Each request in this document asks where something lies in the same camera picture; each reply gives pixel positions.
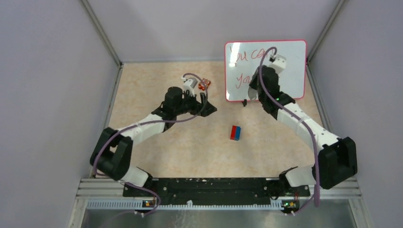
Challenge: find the red and blue block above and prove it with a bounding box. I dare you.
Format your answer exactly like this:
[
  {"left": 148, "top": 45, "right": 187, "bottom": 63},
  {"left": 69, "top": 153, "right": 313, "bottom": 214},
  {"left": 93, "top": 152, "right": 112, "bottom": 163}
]
[{"left": 230, "top": 125, "right": 241, "bottom": 141}]

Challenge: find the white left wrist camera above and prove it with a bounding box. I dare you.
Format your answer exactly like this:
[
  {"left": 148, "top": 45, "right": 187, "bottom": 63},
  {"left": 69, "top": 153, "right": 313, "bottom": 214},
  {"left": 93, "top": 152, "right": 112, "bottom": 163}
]
[{"left": 182, "top": 77, "right": 198, "bottom": 93}]

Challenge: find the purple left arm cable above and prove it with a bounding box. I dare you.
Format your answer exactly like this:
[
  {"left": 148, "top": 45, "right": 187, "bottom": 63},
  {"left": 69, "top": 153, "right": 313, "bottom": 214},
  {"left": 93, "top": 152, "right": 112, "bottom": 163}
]
[{"left": 93, "top": 73, "right": 209, "bottom": 218}]

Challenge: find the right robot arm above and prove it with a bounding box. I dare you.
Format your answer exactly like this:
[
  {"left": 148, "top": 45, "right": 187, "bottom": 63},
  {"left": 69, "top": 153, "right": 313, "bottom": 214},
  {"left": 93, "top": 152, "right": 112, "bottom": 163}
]
[{"left": 248, "top": 65, "right": 358, "bottom": 196}]

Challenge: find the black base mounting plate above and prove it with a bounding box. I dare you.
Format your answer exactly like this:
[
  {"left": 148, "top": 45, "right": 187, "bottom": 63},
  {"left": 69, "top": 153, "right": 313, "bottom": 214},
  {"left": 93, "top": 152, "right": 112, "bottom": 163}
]
[{"left": 123, "top": 178, "right": 310, "bottom": 206}]

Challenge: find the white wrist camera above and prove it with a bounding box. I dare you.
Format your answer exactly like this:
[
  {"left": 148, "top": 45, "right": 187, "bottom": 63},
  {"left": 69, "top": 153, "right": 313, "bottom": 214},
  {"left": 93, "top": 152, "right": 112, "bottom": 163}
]
[
  {"left": 269, "top": 55, "right": 287, "bottom": 75},
  {"left": 182, "top": 77, "right": 198, "bottom": 93}
]

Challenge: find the pink framed whiteboard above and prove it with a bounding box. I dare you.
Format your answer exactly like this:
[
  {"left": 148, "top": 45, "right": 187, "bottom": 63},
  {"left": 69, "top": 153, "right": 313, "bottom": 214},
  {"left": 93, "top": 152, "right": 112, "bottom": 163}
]
[{"left": 224, "top": 39, "right": 307, "bottom": 102}]

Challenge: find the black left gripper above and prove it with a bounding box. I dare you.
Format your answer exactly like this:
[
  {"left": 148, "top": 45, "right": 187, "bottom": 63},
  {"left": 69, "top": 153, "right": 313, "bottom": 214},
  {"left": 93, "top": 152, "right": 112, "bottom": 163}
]
[{"left": 174, "top": 90, "right": 216, "bottom": 117}]

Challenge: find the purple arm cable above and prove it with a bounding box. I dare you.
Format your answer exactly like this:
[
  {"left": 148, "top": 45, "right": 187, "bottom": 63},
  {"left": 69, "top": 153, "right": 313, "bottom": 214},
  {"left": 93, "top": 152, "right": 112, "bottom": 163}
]
[
  {"left": 93, "top": 73, "right": 209, "bottom": 218},
  {"left": 257, "top": 47, "right": 321, "bottom": 215}
]

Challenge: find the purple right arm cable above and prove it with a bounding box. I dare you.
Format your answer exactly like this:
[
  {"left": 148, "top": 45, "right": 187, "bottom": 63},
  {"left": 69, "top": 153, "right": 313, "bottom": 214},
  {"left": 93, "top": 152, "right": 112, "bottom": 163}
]
[{"left": 257, "top": 47, "right": 321, "bottom": 215}]

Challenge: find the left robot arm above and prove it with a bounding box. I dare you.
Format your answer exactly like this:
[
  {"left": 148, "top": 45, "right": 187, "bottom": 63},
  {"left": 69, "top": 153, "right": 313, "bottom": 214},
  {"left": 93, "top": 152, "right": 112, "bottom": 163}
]
[{"left": 90, "top": 86, "right": 217, "bottom": 196}]

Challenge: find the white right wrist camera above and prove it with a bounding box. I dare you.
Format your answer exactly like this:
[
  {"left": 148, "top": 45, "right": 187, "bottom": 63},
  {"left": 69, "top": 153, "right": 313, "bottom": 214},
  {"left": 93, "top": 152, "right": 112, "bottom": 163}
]
[{"left": 269, "top": 55, "right": 287, "bottom": 75}]

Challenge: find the red owl figurine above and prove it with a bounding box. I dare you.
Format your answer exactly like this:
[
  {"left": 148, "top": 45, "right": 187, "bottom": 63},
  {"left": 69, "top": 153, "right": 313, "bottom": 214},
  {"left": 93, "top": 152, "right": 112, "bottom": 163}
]
[{"left": 198, "top": 78, "right": 211, "bottom": 91}]

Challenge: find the white toothed cable rail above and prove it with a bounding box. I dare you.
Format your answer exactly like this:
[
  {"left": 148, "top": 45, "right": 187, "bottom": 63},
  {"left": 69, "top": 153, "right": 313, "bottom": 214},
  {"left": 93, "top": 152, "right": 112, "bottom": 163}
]
[{"left": 86, "top": 199, "right": 284, "bottom": 210}]

